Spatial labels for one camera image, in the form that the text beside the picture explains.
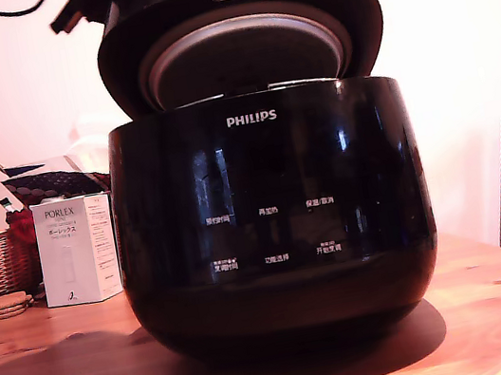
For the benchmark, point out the black rice cooker lid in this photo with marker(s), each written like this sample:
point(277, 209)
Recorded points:
point(235, 12)

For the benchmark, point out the black Philips rice cooker body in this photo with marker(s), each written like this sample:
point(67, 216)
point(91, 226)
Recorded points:
point(278, 240)

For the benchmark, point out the white plastic bag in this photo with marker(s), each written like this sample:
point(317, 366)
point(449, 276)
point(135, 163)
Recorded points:
point(86, 142)

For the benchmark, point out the dark dotted fabric bag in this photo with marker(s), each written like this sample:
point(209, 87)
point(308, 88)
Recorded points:
point(48, 185)

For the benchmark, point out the red knitted cloth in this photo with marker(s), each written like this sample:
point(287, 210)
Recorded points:
point(22, 240)

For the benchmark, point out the white Porlex box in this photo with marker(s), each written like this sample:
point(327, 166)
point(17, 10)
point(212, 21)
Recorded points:
point(76, 255)

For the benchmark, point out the steel inner pot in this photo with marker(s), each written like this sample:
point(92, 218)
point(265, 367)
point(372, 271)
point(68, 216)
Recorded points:
point(309, 81)

